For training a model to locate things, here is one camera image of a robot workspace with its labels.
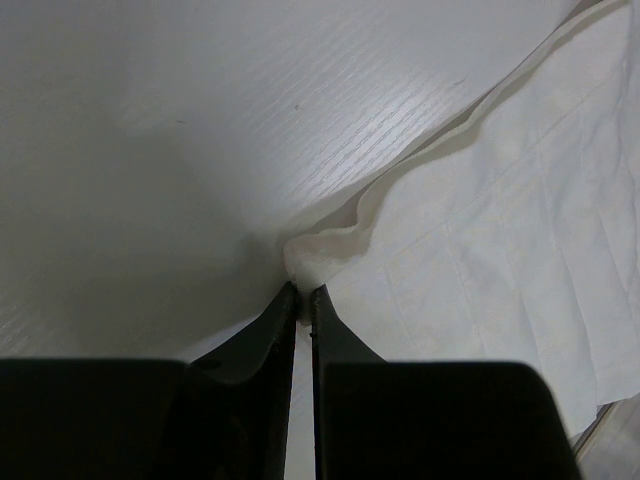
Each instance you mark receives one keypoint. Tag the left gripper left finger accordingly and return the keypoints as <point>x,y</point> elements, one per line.
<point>222,416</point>

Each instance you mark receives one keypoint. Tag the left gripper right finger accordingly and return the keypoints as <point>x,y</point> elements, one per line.
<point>377,419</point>

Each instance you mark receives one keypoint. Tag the white pleated skirt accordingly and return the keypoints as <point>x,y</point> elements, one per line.
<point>515,236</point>

